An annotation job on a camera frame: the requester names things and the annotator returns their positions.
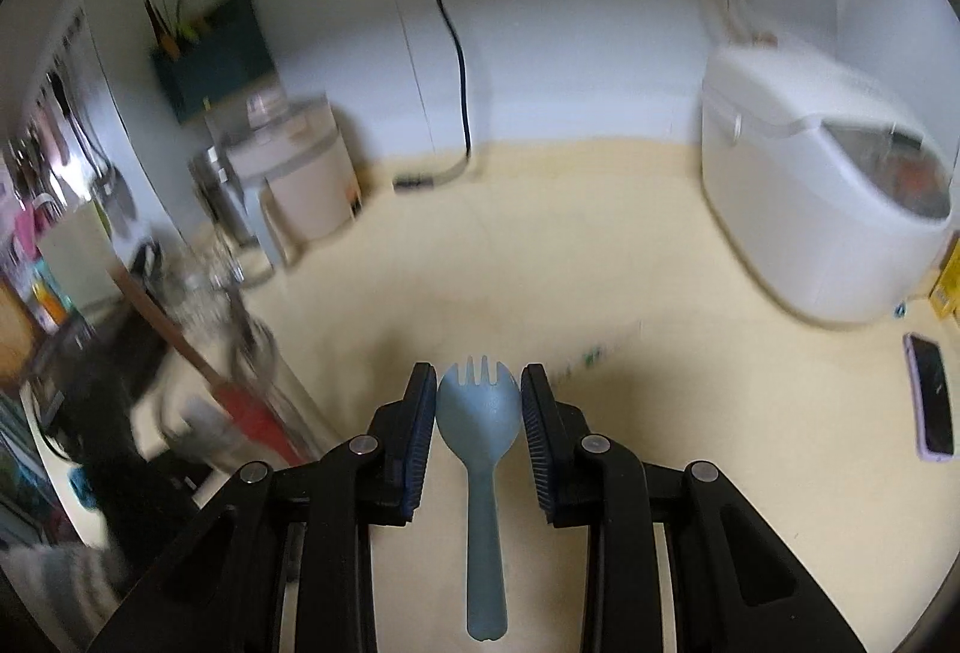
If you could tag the teal wall utensil holder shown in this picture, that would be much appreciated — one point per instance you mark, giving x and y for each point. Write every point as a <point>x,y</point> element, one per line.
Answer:
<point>217,60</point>

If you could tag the pink cloth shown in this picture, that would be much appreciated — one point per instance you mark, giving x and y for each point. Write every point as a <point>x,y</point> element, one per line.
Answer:
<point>26,233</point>

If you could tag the white cutting board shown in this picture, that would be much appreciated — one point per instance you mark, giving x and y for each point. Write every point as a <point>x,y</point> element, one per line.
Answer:
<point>75,255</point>

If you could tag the smartphone in purple case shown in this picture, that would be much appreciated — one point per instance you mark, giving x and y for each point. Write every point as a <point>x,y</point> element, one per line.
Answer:
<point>930,398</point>

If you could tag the white rice cooker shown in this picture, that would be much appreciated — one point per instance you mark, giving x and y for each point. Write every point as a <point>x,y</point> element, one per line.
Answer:
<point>810,210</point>

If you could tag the yellow box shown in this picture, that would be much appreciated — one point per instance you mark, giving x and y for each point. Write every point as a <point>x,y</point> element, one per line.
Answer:
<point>946,282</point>

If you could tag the clear glass mug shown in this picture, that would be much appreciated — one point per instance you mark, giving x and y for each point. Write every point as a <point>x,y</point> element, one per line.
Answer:
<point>202,278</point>

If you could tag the person's left forearm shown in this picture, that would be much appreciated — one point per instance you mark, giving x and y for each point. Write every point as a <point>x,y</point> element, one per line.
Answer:
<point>52,585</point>

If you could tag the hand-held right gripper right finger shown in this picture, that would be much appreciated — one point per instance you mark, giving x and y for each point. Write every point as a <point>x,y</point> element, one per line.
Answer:
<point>536,443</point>

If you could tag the red plastic spoon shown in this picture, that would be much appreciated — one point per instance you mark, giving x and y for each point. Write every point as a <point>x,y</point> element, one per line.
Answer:
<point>259,424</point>

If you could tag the beige electric cooking pot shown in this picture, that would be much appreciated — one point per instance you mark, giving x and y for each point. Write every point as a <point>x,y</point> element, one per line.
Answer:
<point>307,180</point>

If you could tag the light blue plastic spork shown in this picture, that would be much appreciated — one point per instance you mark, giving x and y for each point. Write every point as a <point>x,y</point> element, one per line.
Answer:
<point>480,420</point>

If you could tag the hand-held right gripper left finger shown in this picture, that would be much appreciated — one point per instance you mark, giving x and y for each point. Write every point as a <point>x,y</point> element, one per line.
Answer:
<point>424,443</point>

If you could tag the orange bottle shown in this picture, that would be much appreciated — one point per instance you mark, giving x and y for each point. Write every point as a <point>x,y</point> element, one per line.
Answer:
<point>51,304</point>

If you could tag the stainless steel canister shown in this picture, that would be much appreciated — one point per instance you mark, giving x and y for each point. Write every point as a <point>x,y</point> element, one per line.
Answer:
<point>221,203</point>

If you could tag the tall clear glass jar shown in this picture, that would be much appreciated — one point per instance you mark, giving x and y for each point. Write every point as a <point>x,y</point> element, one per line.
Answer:
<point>300,413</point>

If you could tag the wooden cutting board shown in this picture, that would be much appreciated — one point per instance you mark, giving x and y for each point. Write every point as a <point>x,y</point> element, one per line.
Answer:
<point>16,338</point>

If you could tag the blue knitted cloth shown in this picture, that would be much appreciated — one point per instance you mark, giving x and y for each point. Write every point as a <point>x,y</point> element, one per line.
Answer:
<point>82,486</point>

